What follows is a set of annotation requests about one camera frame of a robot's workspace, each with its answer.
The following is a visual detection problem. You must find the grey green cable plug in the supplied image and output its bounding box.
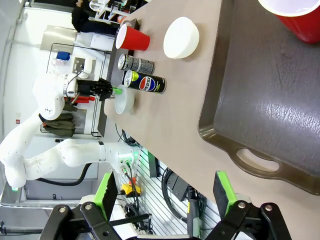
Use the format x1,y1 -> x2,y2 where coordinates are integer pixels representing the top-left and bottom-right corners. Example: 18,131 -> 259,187
186,199 -> 202,238

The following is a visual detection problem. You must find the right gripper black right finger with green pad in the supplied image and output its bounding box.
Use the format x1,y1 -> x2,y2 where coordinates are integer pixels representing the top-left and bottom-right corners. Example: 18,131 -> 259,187
206,170 -> 293,240

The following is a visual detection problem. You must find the thick black hose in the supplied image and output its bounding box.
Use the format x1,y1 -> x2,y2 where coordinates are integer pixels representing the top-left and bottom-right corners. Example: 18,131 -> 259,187
36,162 -> 91,187

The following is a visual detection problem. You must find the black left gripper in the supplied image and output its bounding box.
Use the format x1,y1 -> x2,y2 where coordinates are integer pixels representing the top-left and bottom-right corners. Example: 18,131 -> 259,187
76,77 -> 124,102

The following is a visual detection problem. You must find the yellow emergency stop button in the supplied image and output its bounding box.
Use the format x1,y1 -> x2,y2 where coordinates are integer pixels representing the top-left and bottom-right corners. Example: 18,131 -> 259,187
120,183 -> 142,197

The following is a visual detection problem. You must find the dark brown handled tray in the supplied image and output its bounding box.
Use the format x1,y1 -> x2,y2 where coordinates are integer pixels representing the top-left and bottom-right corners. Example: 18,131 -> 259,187
197,0 -> 320,196
106,18 -> 141,85

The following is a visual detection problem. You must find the black coiled cable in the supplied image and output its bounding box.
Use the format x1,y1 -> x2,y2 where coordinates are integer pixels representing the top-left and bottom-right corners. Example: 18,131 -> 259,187
161,167 -> 208,225

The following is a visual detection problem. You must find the red plastic cup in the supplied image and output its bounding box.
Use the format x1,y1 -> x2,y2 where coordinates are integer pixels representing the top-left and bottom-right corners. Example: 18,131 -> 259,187
115,23 -> 151,52
257,0 -> 320,45

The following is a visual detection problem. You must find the black wire rack frame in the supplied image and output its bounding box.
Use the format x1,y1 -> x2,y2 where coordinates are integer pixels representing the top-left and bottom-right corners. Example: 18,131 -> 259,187
45,42 -> 112,138

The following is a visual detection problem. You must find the black grey drink can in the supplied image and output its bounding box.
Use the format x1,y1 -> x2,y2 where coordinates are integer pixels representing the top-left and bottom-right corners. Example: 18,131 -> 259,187
117,53 -> 156,75

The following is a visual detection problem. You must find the blue box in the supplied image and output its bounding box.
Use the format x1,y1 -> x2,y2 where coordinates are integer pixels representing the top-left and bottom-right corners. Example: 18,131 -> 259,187
56,51 -> 71,62

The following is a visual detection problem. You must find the person in black clothes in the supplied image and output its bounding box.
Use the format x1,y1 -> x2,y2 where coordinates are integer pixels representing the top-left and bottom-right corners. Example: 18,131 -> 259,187
71,0 -> 120,35

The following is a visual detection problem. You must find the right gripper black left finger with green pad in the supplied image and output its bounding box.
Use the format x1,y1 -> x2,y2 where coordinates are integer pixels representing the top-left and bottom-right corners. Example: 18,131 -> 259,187
41,171 -> 121,240

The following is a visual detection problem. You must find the olive green jacket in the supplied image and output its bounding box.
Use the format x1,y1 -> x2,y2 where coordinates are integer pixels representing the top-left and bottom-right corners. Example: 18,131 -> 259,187
40,102 -> 78,138

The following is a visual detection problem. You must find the clear plastic cup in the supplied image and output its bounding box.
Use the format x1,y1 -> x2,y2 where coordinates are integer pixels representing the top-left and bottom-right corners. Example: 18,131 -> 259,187
113,84 -> 136,115

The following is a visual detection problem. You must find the white bowl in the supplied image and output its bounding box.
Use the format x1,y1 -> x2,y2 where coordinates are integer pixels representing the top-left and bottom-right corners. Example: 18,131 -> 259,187
163,16 -> 200,60

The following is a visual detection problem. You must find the black Pepsi can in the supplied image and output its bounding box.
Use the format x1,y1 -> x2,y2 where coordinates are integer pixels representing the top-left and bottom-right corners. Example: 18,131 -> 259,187
123,69 -> 167,95

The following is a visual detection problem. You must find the white power adapter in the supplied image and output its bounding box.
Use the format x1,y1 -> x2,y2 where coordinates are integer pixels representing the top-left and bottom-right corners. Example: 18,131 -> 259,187
79,56 -> 97,79

